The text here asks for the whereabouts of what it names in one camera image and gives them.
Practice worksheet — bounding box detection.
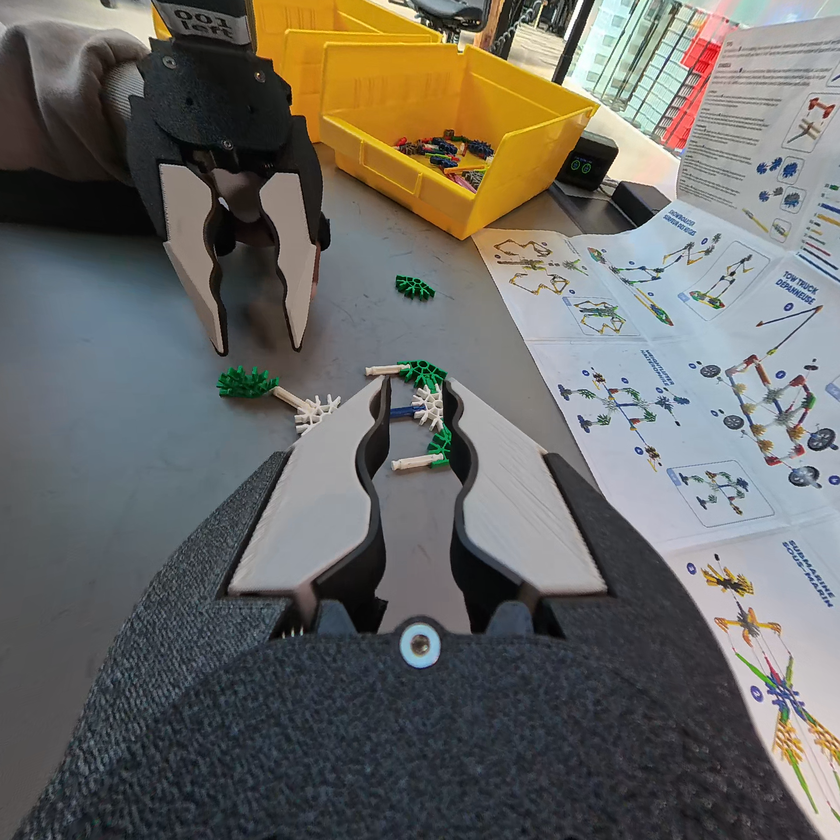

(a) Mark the yellow plastic bin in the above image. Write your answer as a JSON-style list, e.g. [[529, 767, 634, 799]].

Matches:
[[282, 28, 442, 144], [319, 42, 599, 240], [152, 0, 442, 46]]

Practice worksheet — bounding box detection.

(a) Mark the dark cloth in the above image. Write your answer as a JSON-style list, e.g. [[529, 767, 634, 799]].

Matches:
[[0, 169, 161, 238]]

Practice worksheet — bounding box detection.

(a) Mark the pile of colourful toy pieces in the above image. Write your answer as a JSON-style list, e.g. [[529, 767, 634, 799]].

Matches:
[[392, 129, 494, 194]]

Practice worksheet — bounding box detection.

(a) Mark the wooden standing desk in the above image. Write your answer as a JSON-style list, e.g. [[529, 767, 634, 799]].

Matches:
[[553, 0, 596, 86]]

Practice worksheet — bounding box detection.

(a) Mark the person's left forearm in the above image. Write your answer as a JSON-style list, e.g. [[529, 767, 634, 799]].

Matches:
[[0, 20, 152, 188]]

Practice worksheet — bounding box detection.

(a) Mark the black power adapter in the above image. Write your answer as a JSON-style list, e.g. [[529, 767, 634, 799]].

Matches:
[[613, 180, 672, 227]]

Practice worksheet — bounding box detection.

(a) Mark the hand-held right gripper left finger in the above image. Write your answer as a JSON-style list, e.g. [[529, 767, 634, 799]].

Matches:
[[226, 375, 392, 634]]

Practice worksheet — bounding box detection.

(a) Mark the black device with green display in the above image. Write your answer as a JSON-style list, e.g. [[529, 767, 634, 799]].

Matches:
[[556, 130, 620, 193]]

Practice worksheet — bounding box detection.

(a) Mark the green white toy connector assembly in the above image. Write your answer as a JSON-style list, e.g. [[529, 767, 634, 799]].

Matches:
[[365, 359, 454, 472]]

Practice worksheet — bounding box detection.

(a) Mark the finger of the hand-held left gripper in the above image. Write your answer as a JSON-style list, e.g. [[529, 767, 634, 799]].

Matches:
[[258, 172, 322, 353], [158, 163, 231, 357]]

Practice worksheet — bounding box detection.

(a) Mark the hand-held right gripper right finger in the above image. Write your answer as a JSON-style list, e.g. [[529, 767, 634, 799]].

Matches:
[[443, 377, 609, 636]]

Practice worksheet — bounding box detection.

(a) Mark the person's left hand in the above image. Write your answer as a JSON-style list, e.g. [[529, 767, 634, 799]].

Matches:
[[223, 217, 278, 250]]

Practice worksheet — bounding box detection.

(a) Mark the grey desk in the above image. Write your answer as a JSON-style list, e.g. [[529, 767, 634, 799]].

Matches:
[[0, 138, 815, 840]]

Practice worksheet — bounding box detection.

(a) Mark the grey mesh office chair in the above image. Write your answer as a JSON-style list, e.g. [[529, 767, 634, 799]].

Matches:
[[408, 0, 492, 28]]

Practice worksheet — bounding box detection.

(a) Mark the folded paper instruction sheet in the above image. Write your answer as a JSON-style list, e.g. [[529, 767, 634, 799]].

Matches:
[[472, 16, 840, 840]]

